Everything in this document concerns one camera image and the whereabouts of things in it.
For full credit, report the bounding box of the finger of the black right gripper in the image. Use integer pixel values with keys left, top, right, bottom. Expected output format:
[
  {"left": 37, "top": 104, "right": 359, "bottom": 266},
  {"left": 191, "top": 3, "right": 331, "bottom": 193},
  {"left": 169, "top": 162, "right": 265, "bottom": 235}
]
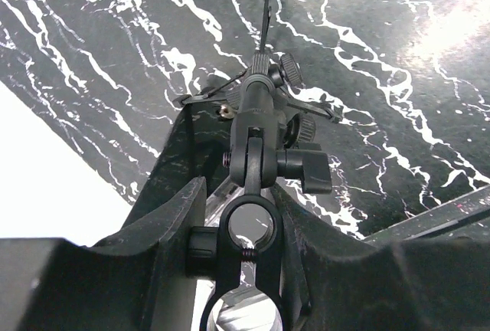
[{"left": 123, "top": 101, "right": 232, "bottom": 226}]

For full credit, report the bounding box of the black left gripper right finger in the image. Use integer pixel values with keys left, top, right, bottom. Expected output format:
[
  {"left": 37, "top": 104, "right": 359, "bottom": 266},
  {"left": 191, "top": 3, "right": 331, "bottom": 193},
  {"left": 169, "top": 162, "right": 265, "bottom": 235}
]
[{"left": 271, "top": 185, "right": 489, "bottom": 330}]

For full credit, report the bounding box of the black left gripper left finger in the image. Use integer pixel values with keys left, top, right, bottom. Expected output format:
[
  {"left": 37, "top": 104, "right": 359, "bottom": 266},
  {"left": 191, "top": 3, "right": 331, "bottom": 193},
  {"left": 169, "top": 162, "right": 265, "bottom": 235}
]
[{"left": 1, "top": 178, "right": 206, "bottom": 330}]

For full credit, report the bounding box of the black tripod stand with clip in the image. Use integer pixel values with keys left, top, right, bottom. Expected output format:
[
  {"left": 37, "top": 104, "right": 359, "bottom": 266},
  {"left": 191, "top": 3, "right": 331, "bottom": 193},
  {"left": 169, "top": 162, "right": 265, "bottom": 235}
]
[{"left": 186, "top": 5, "right": 332, "bottom": 330}]

